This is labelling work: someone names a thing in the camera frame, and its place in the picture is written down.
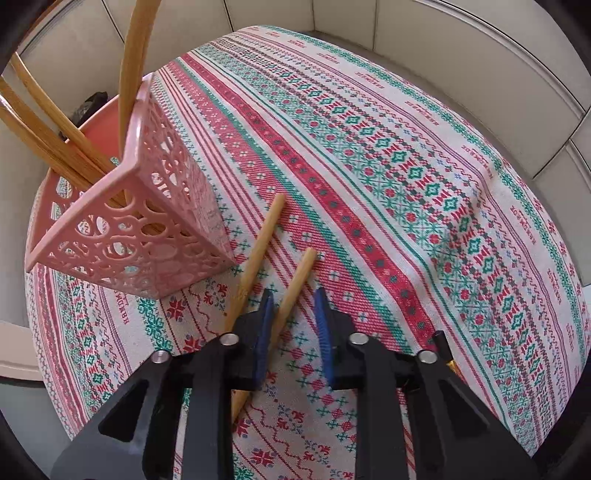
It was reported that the black chopstick gold band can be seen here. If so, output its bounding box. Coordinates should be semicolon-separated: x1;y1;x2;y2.
432;330;465;385

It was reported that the pink perforated utensil holder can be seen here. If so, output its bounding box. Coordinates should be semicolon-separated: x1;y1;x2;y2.
24;73;235;299

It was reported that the patterned woven tablecloth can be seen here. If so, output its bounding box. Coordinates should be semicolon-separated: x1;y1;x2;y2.
25;25;591;480

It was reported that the dark trash bin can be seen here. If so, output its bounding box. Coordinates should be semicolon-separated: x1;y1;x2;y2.
69;91;108;128

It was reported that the wooden chopstick leaning in holder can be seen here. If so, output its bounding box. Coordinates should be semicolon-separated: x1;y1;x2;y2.
10;53;115;175

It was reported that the wooden chopstick upright in holder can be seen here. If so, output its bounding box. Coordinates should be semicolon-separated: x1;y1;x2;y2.
118;0;161;154

